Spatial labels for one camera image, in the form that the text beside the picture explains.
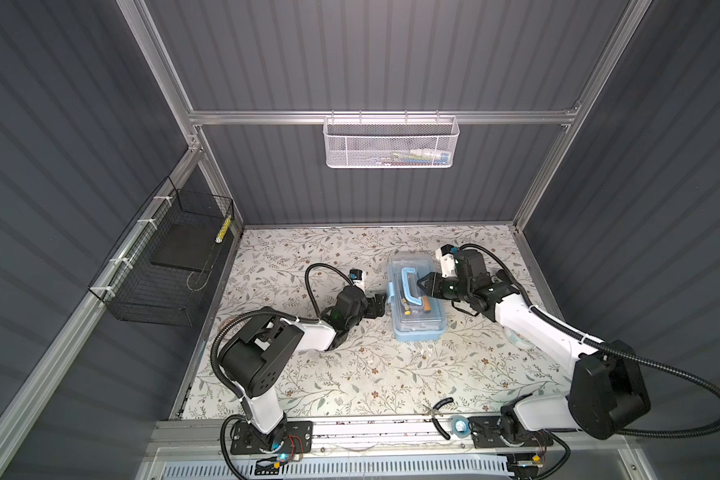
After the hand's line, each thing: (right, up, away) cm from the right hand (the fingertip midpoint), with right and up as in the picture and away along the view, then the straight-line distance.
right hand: (424, 284), depth 85 cm
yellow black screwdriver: (-5, -8, +1) cm, 9 cm away
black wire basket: (-68, +4, -13) cm, 69 cm away
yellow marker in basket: (-56, +16, -2) cm, 58 cm away
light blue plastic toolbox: (-2, -10, +2) cm, 10 cm away
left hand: (-13, -4, +8) cm, 16 cm away
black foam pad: (-65, +11, -5) cm, 66 cm away
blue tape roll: (+7, -35, -10) cm, 37 cm away
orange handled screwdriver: (+1, -6, +2) cm, 7 cm away
